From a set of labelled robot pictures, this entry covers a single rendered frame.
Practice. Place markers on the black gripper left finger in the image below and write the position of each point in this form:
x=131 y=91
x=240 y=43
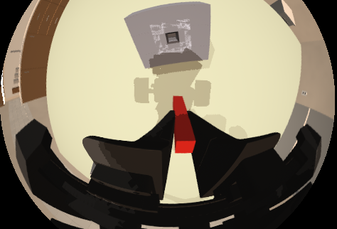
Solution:
x=149 y=155

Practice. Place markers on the red square peg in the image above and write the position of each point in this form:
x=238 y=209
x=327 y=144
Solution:
x=183 y=133

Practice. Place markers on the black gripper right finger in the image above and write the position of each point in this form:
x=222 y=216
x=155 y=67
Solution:
x=216 y=154

